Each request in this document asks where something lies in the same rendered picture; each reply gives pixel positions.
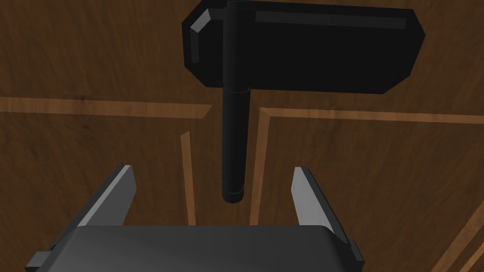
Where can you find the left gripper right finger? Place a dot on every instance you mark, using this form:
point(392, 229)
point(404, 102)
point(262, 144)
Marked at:
point(311, 200)

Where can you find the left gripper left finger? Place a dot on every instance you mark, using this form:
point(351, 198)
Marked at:
point(113, 196)

